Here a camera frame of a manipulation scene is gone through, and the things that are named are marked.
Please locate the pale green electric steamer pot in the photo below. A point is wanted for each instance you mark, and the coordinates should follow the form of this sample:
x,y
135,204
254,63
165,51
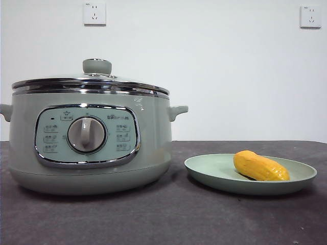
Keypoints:
x,y
153,143

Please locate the glass lid with green knob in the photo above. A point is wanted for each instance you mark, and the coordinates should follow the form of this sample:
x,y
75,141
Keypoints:
x,y
97,67

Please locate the pale green round plate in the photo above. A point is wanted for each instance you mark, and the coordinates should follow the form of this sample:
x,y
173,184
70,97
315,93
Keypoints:
x,y
212,176

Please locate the white wall socket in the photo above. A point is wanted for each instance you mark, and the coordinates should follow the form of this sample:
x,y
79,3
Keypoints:
x,y
95,14
310,16

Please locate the yellow corn cob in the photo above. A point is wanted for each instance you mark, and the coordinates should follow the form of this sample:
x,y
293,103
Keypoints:
x,y
258,166

